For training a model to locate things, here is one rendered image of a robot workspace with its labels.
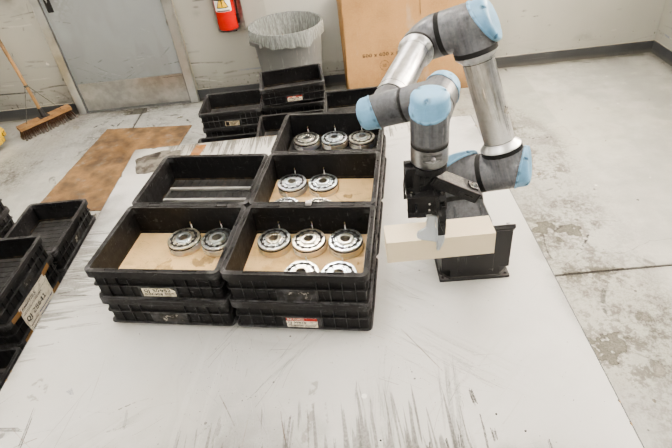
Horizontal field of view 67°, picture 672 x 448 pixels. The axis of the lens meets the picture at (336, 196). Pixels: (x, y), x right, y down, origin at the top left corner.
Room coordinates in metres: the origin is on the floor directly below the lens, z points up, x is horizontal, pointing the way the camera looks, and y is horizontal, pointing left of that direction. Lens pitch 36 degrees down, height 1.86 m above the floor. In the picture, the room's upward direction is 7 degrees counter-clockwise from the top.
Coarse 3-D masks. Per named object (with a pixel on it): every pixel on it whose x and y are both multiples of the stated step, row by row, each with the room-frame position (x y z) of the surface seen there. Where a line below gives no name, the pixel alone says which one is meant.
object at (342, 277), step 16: (256, 208) 1.25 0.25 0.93; (272, 208) 1.24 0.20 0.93; (288, 208) 1.23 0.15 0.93; (304, 208) 1.22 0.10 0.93; (320, 208) 1.21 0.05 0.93; (336, 208) 1.21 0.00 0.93; (352, 208) 1.20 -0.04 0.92; (368, 208) 1.19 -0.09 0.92; (240, 224) 1.18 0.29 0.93; (368, 224) 1.11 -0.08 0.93; (368, 240) 1.04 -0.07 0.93; (368, 256) 0.98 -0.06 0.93; (224, 272) 0.99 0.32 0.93; (240, 272) 0.98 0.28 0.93; (256, 272) 0.97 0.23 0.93; (272, 272) 0.96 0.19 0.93; (288, 272) 0.95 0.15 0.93; (304, 272) 0.95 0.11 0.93; (320, 272) 0.94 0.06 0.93; (336, 272) 0.93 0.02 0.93; (368, 272) 0.92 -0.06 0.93
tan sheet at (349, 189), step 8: (344, 184) 1.46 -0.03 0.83; (352, 184) 1.45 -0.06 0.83; (360, 184) 1.45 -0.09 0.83; (368, 184) 1.44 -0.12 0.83; (272, 192) 1.47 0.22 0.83; (336, 192) 1.42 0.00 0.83; (344, 192) 1.41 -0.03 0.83; (352, 192) 1.41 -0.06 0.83; (360, 192) 1.40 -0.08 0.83; (368, 192) 1.39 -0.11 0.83; (272, 200) 1.42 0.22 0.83; (304, 200) 1.39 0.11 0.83; (336, 200) 1.37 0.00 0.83; (344, 200) 1.37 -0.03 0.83; (352, 200) 1.36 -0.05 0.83; (360, 200) 1.35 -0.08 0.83; (368, 200) 1.35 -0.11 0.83
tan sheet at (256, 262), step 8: (256, 240) 1.22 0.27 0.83; (328, 240) 1.17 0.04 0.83; (256, 248) 1.18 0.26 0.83; (328, 248) 1.14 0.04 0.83; (248, 256) 1.15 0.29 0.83; (256, 256) 1.14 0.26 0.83; (264, 256) 1.14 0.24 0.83; (288, 256) 1.12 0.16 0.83; (296, 256) 1.12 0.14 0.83; (320, 256) 1.11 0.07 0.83; (328, 256) 1.10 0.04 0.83; (360, 256) 1.09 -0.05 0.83; (248, 264) 1.11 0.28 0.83; (256, 264) 1.11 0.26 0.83; (264, 264) 1.10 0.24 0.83; (272, 264) 1.10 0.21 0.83; (280, 264) 1.09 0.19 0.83; (288, 264) 1.09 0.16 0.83; (320, 264) 1.07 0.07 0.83; (352, 264) 1.06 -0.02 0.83; (360, 264) 1.05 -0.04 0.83; (360, 272) 1.02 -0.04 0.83
